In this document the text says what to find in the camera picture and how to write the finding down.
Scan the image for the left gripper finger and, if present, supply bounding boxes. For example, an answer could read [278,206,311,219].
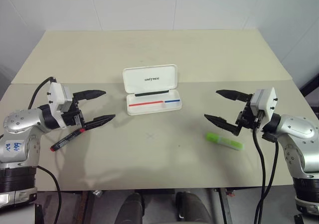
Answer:
[73,89,107,103]
[83,113,116,131]

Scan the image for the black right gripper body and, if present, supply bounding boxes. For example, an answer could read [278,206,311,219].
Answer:
[235,100,263,131]

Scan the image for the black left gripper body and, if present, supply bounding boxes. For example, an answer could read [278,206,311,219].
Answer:
[62,94,85,130]

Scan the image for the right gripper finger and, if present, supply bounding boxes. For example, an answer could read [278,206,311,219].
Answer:
[203,113,242,137]
[215,89,253,103]

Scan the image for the white open pencil case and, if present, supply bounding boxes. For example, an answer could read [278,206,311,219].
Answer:
[122,64,183,117]

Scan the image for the green highlighter pen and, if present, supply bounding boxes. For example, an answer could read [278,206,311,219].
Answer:
[205,131,244,151]

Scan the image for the black marker with red cap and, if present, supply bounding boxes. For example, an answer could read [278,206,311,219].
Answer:
[49,128,85,152]

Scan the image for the white label with blue writing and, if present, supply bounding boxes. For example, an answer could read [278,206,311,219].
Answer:
[0,137,25,163]

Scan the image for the dark rounded shape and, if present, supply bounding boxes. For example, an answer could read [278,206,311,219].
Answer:
[116,192,146,224]

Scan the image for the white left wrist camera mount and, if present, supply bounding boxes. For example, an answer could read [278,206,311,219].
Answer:
[46,82,74,129]

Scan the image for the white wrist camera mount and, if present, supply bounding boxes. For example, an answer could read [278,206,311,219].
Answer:
[46,82,74,129]
[250,86,279,122]

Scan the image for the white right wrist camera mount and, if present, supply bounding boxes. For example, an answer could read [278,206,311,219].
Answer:
[250,86,279,122]

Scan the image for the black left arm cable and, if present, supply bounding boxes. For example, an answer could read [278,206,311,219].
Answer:
[36,165,62,224]
[27,76,57,110]

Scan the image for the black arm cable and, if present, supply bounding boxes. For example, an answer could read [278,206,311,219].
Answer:
[27,76,57,110]
[258,138,280,224]
[36,165,62,224]
[252,120,267,224]

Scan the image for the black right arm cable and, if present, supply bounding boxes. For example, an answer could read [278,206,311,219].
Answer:
[258,138,280,224]
[252,120,267,224]

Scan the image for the black table frame bar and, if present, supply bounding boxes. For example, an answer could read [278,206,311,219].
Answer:
[218,188,234,224]
[79,191,90,224]

